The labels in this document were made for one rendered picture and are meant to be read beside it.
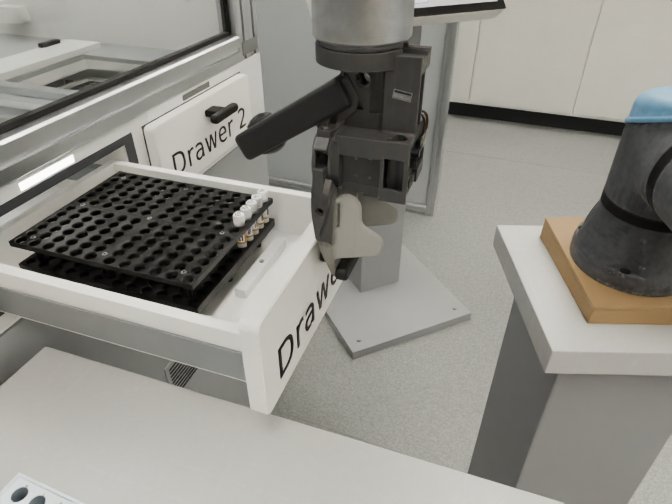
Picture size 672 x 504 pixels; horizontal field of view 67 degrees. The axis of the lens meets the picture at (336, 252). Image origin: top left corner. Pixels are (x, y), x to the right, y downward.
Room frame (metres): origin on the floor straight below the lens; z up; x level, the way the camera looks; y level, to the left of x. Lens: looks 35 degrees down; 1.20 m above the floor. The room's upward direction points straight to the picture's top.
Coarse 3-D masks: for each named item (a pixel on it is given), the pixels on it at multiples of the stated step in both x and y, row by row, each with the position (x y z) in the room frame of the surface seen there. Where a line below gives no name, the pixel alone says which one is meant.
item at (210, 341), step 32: (64, 192) 0.56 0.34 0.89; (256, 192) 0.57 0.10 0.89; (288, 192) 0.56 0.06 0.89; (32, 224) 0.50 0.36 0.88; (288, 224) 0.55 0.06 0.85; (0, 256) 0.46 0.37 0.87; (256, 256) 0.50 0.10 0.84; (0, 288) 0.39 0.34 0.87; (32, 288) 0.38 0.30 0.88; (64, 288) 0.37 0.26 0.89; (96, 288) 0.37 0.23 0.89; (224, 288) 0.44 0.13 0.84; (256, 288) 0.44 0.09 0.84; (32, 320) 0.39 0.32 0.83; (64, 320) 0.37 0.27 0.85; (96, 320) 0.36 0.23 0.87; (128, 320) 0.35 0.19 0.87; (160, 320) 0.33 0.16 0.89; (192, 320) 0.32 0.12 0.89; (224, 320) 0.32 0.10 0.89; (160, 352) 0.33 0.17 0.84; (192, 352) 0.32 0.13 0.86; (224, 352) 0.31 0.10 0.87
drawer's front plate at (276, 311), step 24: (312, 240) 0.40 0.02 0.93; (288, 264) 0.36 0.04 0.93; (312, 264) 0.39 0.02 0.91; (264, 288) 0.33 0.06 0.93; (288, 288) 0.34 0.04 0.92; (312, 288) 0.39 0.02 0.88; (336, 288) 0.45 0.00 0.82; (264, 312) 0.30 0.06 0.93; (288, 312) 0.33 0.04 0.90; (240, 336) 0.29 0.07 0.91; (264, 336) 0.29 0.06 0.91; (264, 360) 0.28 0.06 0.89; (264, 384) 0.28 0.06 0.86; (264, 408) 0.28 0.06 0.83
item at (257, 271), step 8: (280, 240) 0.52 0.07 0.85; (272, 248) 0.50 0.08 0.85; (280, 248) 0.51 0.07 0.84; (264, 256) 0.48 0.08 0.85; (272, 256) 0.49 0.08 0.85; (256, 264) 0.47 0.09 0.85; (264, 264) 0.47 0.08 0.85; (248, 272) 0.45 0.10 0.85; (256, 272) 0.45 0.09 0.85; (264, 272) 0.46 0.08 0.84; (248, 280) 0.44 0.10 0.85; (256, 280) 0.45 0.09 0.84; (240, 288) 0.42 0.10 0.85; (248, 288) 0.43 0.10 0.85; (240, 296) 0.42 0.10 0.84
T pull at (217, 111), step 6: (210, 108) 0.81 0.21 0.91; (216, 108) 0.81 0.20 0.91; (222, 108) 0.81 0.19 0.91; (228, 108) 0.81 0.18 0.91; (234, 108) 0.83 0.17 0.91; (210, 114) 0.80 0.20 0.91; (216, 114) 0.78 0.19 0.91; (222, 114) 0.79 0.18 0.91; (228, 114) 0.81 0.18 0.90; (210, 120) 0.78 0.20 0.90; (216, 120) 0.77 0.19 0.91; (222, 120) 0.79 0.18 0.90
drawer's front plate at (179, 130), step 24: (216, 96) 0.85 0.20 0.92; (240, 96) 0.92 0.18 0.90; (168, 120) 0.72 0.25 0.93; (192, 120) 0.77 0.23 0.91; (240, 120) 0.91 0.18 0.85; (168, 144) 0.71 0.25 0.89; (192, 144) 0.76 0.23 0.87; (216, 144) 0.83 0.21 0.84; (168, 168) 0.70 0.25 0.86; (192, 168) 0.75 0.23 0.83
